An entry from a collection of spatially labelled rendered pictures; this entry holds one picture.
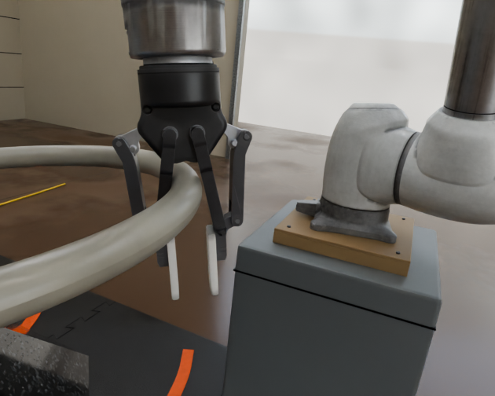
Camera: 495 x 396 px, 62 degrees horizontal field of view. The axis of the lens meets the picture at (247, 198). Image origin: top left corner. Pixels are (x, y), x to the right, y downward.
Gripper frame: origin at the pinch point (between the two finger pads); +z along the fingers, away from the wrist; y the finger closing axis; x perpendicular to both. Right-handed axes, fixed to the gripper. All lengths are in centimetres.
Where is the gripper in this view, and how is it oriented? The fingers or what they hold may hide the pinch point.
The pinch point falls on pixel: (192, 262)
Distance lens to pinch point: 44.5
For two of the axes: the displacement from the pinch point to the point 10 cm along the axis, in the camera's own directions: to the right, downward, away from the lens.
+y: -9.8, 0.8, -1.6
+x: 1.8, 2.8, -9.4
